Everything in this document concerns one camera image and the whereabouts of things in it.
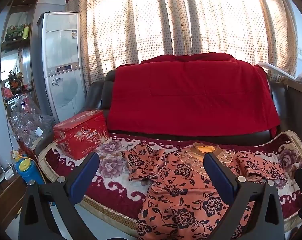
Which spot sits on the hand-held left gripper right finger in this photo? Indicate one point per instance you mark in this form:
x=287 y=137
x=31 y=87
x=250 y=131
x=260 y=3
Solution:
x=219 y=177

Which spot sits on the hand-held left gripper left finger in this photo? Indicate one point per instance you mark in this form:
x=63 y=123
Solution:
x=84 y=177

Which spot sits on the orange floral shirt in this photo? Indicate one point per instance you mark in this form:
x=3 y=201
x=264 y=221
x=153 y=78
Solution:
x=186 y=192

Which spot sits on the floral plush blanket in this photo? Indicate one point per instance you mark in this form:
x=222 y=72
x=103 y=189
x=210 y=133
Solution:
x=111 y=170

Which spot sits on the red gift box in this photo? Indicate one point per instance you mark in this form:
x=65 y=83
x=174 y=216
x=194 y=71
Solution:
x=81 y=135

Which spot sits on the blue bottle with yellow cap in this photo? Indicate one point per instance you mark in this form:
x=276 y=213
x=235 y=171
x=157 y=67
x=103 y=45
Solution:
x=28 y=172

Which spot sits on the clear cellophane wrap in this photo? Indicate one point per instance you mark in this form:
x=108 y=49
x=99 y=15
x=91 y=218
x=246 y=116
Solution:
x=28 y=125

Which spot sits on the white router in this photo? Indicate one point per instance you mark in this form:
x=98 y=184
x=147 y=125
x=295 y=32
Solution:
x=6 y=173

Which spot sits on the low wooden cabinet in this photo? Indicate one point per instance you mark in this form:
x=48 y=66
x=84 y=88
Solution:
x=6 y=200

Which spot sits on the red blanket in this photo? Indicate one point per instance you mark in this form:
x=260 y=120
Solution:
x=191 y=97

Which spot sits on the black leather sofa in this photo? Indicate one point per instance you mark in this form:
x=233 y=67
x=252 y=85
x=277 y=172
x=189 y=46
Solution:
x=98 y=92

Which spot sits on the wooden side furniture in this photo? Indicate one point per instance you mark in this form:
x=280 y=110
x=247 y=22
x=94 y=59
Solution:
x=298 y=97

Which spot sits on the red ornament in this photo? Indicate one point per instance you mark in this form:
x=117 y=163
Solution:
x=7 y=92

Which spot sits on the dark figurine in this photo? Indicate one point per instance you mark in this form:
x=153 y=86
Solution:
x=15 y=82

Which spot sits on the white flat board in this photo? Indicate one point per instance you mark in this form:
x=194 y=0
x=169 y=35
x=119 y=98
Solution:
x=275 y=70

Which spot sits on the silver standing air conditioner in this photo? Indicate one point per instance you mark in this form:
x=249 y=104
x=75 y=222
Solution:
x=63 y=55

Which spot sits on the wooden display cabinet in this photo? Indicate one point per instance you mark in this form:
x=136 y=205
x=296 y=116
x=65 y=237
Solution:
x=18 y=55

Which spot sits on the green ornament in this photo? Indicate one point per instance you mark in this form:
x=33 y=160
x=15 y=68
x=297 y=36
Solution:
x=15 y=31

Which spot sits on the dotted beige curtain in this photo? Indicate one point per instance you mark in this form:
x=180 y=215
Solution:
x=153 y=17

